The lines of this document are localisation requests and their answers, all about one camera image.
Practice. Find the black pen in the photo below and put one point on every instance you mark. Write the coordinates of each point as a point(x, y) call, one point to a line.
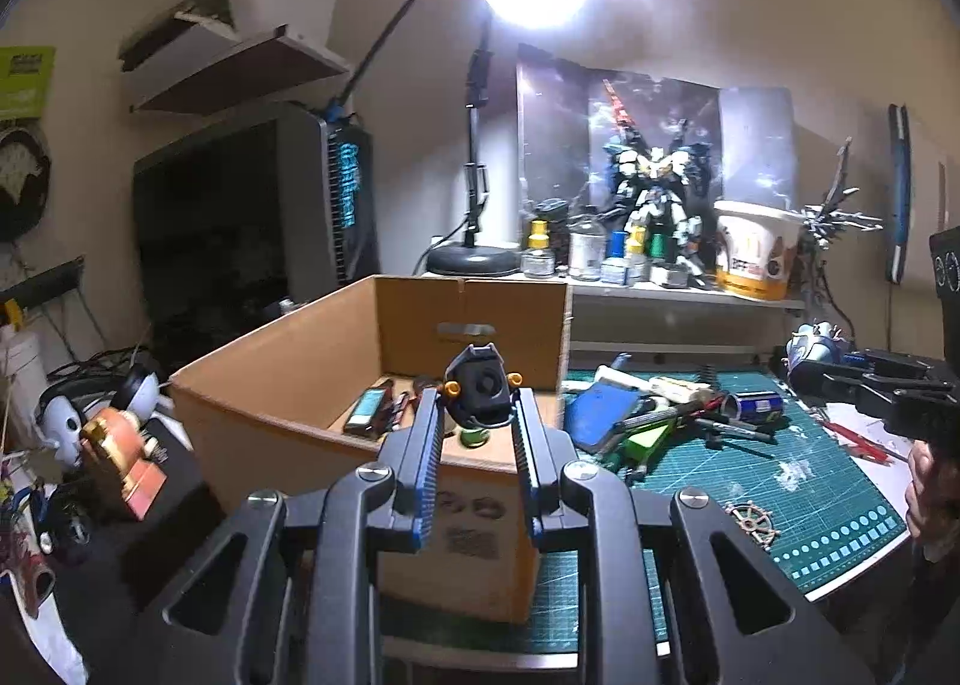
point(717, 429)

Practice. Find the cardboard box with logo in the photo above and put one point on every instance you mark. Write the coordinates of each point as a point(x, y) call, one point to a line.
point(296, 404)

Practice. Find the blue cap paint jar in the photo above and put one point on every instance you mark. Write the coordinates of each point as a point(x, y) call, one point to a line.
point(615, 269)

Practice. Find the ship wheel ornament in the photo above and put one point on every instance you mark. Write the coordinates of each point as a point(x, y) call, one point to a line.
point(754, 521)

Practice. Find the blue notebook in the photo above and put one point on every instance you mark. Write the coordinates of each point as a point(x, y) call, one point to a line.
point(593, 413)

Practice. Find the small blue robot figure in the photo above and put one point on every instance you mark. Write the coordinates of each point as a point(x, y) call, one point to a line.
point(476, 389)

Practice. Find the black computer tower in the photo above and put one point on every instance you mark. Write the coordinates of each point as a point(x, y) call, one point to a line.
point(270, 207)

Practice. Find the white eraser packet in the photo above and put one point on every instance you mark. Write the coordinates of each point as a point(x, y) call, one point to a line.
point(681, 391)

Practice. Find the white desk shelf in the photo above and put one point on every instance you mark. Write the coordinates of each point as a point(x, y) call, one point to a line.
point(675, 321)

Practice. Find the white blue Gundam model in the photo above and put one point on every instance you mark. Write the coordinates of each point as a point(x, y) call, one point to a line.
point(657, 192)

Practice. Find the McDonald's paper bucket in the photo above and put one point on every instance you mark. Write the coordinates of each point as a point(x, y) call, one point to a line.
point(757, 246)

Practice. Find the yellow cap bottle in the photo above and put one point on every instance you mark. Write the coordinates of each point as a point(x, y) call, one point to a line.
point(538, 261)

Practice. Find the red black device with screen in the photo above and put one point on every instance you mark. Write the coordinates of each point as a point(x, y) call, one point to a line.
point(372, 412)

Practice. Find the black marker with white text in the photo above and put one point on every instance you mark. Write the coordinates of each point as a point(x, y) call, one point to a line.
point(658, 416)

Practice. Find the blue white can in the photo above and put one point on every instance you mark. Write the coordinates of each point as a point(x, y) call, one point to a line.
point(755, 407)

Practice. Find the black desk lamp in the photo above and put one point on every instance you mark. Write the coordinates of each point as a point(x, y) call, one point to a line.
point(459, 254)

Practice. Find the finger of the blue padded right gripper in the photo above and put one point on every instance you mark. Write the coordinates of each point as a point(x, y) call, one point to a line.
point(818, 359)
point(819, 383)

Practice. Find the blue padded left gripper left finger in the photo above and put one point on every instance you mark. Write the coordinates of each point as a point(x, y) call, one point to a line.
point(415, 457)

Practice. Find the orange toy figure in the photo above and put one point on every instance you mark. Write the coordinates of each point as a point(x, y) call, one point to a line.
point(119, 459)

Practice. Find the space poster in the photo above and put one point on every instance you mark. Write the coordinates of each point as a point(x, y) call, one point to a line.
point(742, 138)

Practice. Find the green cutting mat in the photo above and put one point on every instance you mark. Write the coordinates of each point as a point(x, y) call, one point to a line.
point(832, 523)

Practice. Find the dark winged model figure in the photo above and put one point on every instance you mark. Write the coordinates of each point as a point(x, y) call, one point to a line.
point(821, 226)

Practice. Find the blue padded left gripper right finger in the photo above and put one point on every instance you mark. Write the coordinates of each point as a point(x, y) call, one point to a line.
point(539, 474)

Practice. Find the person's right hand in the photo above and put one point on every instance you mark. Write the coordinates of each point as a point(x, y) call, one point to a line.
point(932, 501)

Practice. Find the blue surfboard wall ornament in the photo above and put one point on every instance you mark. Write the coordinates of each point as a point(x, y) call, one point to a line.
point(898, 227)

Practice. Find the clear solvent bottle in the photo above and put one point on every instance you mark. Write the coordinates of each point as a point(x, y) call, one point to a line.
point(587, 240)

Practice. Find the black headphones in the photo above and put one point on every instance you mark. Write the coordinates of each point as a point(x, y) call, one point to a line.
point(26, 170)

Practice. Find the green wristband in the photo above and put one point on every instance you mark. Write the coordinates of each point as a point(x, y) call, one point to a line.
point(473, 438)

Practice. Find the white round head toy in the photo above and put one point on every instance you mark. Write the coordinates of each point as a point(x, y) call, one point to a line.
point(61, 423)

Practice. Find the green plastic block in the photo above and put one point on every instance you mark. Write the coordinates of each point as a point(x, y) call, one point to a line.
point(641, 444)

